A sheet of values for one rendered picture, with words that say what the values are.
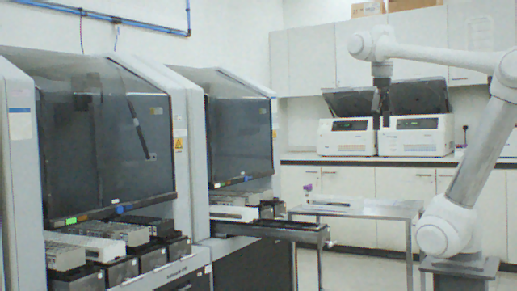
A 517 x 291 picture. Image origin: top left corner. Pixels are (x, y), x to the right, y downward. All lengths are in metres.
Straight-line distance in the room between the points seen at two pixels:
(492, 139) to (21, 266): 1.51
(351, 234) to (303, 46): 1.92
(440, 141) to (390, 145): 0.41
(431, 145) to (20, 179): 3.36
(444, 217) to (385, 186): 2.64
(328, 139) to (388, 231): 0.98
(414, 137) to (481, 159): 2.58
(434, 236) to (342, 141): 2.81
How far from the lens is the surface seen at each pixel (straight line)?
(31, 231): 1.64
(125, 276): 1.79
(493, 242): 4.30
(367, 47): 1.85
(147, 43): 3.63
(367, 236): 4.51
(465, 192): 1.75
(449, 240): 1.73
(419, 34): 4.59
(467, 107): 4.82
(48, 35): 3.08
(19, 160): 1.60
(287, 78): 5.00
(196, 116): 2.18
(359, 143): 4.39
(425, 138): 4.26
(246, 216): 2.20
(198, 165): 2.19
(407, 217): 2.27
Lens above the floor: 1.29
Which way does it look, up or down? 3 degrees down
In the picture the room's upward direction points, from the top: 2 degrees counter-clockwise
